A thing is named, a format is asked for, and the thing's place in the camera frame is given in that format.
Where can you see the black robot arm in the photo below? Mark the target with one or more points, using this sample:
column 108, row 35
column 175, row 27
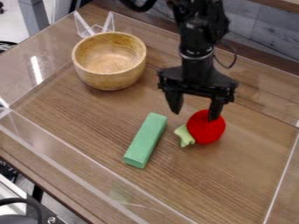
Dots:
column 202, row 26

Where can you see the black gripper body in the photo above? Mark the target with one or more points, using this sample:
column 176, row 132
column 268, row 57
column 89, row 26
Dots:
column 198, row 78

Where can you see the clear acrylic tray enclosure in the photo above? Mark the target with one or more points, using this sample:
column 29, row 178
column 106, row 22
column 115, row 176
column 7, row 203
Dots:
column 102, row 149

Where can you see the green rectangular block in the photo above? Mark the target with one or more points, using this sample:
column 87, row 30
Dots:
column 146, row 139

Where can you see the red plush strawberry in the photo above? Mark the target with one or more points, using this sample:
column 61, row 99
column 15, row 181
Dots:
column 199, row 130

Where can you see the wooden bowl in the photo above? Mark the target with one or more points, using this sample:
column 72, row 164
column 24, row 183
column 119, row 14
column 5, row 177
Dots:
column 110, row 60

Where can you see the black metal bracket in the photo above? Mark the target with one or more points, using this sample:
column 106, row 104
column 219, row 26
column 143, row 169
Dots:
column 48, row 216

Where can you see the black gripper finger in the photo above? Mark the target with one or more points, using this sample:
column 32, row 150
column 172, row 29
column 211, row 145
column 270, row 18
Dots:
column 215, row 108
column 174, row 98

